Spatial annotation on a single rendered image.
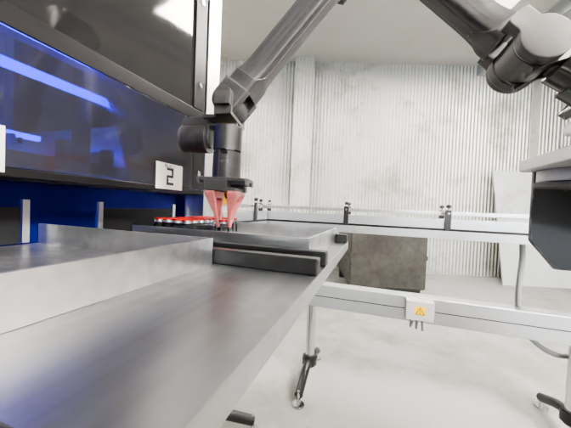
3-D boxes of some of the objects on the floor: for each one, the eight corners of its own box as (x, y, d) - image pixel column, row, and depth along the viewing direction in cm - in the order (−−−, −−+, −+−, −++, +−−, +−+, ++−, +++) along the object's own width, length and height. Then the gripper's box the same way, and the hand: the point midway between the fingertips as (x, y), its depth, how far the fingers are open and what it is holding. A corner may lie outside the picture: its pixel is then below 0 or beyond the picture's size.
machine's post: (174, 523, 81) (196, -205, 76) (187, 503, 86) (209, -176, 81) (192, 532, 79) (217, -216, 74) (205, 511, 84) (228, -185, 79)
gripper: (196, 147, 52) (193, 227, 53) (248, 149, 52) (244, 229, 52) (209, 154, 59) (206, 225, 59) (255, 155, 58) (251, 228, 59)
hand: (223, 223), depth 56 cm, fingers closed, pressing on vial
